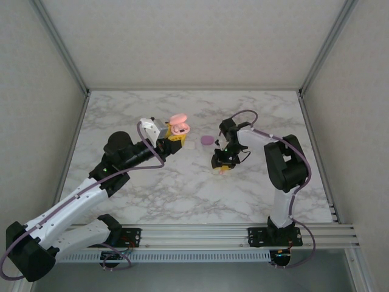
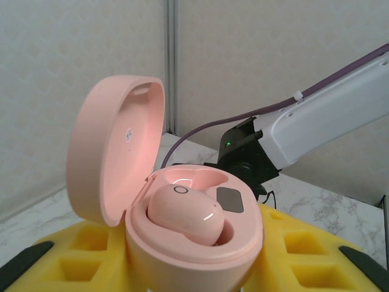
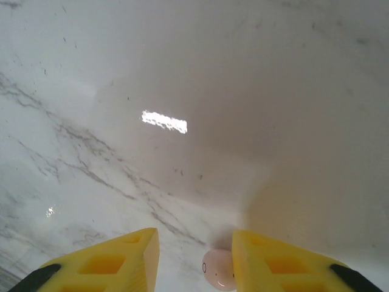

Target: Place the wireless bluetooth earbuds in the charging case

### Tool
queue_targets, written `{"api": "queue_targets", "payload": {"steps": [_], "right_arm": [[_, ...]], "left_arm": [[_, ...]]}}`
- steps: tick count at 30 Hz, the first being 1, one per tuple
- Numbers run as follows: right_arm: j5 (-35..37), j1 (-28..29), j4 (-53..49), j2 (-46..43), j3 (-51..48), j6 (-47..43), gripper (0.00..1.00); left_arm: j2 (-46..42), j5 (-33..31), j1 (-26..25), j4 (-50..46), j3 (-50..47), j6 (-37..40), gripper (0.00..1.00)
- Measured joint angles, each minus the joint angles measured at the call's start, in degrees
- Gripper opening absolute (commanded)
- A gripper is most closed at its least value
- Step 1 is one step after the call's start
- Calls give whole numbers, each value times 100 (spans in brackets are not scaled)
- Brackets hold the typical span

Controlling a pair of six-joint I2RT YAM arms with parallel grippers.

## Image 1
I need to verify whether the pink earbud charging case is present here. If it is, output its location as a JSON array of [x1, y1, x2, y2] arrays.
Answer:
[[168, 113, 191, 136]]

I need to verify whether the thin red wire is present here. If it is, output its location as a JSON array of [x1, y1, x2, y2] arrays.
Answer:
[[120, 236, 137, 250]]

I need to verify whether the aluminium table side rail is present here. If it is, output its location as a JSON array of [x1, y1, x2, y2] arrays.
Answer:
[[53, 91, 91, 210], [297, 91, 340, 224]]

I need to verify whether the grey slotted cable duct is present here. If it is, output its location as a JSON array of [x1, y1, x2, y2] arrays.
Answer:
[[57, 251, 272, 263]]

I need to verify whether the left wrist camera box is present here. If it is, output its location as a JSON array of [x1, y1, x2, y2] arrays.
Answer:
[[139, 117, 170, 144]]

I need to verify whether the aluminium left corner post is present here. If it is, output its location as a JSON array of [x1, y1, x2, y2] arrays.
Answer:
[[29, 0, 91, 97]]

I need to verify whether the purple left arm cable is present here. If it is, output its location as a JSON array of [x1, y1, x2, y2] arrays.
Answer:
[[0, 121, 166, 280]]

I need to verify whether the aluminium corner post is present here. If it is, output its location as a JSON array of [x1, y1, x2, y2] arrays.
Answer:
[[297, 0, 359, 97], [29, 0, 91, 97]]

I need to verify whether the aluminium right corner post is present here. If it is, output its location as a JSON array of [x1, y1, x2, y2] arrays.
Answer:
[[297, 0, 359, 97]]

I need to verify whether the aluminium right table side rail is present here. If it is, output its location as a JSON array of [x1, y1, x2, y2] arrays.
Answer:
[[297, 91, 340, 224]]

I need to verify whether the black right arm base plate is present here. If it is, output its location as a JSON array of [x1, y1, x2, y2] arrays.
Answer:
[[247, 226, 304, 247]]

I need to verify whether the aluminium rear table rail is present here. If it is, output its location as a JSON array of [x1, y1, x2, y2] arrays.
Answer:
[[88, 87, 301, 92]]

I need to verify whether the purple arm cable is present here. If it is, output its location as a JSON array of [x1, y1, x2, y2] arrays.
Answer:
[[224, 109, 317, 270], [0, 121, 166, 280]]

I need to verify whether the thin black wrist wire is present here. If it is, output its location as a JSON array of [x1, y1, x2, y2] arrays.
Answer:
[[238, 145, 252, 165]]

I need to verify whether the aluminium left table side rail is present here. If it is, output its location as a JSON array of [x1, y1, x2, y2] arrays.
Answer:
[[53, 91, 91, 210]]

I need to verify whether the aluminium mounting rail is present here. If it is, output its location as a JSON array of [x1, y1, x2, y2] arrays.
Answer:
[[29, 224, 361, 251]]

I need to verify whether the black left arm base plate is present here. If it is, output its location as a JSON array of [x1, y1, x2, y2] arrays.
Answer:
[[84, 227, 143, 248]]

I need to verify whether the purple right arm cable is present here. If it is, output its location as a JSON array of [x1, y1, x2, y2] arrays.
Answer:
[[224, 109, 317, 270]]

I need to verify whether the aluminium right lower frame bar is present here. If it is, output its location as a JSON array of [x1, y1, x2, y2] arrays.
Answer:
[[345, 248, 376, 292]]

